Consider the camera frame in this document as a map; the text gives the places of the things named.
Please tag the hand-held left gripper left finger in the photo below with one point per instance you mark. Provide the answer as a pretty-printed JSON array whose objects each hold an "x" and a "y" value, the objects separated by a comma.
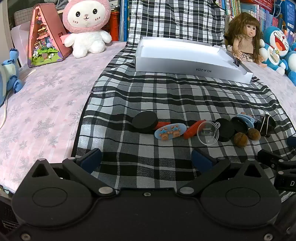
[{"x": 92, "y": 158}]

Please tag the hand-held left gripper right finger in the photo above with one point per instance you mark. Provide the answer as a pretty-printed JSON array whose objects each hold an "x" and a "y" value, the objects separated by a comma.
[{"x": 200, "y": 160}]

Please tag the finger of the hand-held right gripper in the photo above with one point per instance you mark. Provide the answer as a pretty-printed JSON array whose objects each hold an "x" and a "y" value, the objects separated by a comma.
[
  {"x": 269, "y": 157},
  {"x": 292, "y": 141}
]

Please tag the clear plastic half sphere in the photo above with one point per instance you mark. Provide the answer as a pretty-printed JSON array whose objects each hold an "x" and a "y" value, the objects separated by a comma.
[{"x": 208, "y": 136}]

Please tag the brown nut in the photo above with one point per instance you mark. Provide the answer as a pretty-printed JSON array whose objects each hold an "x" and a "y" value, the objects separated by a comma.
[
  {"x": 240, "y": 140},
  {"x": 254, "y": 134}
]

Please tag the large black binder clip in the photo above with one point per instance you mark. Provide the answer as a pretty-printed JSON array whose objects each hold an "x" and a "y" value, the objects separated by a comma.
[{"x": 266, "y": 126}]

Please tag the black round disc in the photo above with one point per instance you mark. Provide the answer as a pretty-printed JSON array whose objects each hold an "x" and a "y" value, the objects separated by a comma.
[
  {"x": 144, "y": 122},
  {"x": 226, "y": 129}
]

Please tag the blue oval hair clip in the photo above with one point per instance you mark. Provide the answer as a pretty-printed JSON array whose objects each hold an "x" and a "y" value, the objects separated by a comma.
[{"x": 170, "y": 132}]

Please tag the blue claw hair clip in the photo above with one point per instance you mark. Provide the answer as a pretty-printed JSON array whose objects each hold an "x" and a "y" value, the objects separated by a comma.
[{"x": 248, "y": 119}]

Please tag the black round lid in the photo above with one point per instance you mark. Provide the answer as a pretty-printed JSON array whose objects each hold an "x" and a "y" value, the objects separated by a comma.
[{"x": 239, "y": 124}]

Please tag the red clip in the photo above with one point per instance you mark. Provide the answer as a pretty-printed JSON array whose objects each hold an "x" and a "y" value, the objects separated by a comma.
[{"x": 163, "y": 124}]

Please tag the white cardboard box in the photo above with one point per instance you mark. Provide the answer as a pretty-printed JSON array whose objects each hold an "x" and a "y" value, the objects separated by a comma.
[{"x": 175, "y": 49}]

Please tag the pink snowflake blanket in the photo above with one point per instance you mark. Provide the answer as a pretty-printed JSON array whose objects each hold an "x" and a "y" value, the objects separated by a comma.
[{"x": 46, "y": 104}]

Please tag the black white plaid cloth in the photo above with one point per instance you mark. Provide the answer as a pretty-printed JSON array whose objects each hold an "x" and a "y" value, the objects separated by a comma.
[{"x": 161, "y": 97}]

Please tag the small black binder clip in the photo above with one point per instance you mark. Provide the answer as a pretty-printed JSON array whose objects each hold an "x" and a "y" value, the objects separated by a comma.
[{"x": 236, "y": 62}]

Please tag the blue robot cat plush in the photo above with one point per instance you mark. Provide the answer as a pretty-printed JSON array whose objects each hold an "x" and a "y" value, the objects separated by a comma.
[{"x": 275, "y": 44}]

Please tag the brown haired baby doll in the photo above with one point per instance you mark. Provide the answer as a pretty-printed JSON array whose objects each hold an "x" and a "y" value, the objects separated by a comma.
[{"x": 245, "y": 44}]

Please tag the light blue plush toy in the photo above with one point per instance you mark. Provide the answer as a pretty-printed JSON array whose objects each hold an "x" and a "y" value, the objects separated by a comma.
[{"x": 9, "y": 74}]

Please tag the pink white bunny plush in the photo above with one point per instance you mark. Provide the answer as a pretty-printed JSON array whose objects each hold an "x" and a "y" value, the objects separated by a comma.
[{"x": 85, "y": 37}]

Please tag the pink triangular toy house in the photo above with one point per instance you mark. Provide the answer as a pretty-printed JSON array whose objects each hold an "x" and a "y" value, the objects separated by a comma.
[{"x": 46, "y": 41}]

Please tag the blue package box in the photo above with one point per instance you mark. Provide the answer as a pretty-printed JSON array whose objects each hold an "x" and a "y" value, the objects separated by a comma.
[{"x": 290, "y": 11}]

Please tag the red tin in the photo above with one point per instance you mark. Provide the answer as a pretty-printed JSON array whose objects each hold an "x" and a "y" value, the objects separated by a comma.
[{"x": 114, "y": 25}]

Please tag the row of colourful books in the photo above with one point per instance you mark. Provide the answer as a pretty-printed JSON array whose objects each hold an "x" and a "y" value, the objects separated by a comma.
[{"x": 254, "y": 11}]

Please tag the row of blue books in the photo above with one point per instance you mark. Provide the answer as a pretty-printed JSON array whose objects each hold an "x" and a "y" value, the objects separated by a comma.
[{"x": 123, "y": 20}]

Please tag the pink paper sheet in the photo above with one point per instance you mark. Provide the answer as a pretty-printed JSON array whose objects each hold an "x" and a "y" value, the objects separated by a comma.
[{"x": 19, "y": 37}]

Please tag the grey cloth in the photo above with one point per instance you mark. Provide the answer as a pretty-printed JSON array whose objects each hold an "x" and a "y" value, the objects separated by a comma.
[{"x": 61, "y": 3}]

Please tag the grey cutting mat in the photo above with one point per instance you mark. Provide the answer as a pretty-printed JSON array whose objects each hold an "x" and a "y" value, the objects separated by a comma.
[{"x": 22, "y": 16}]

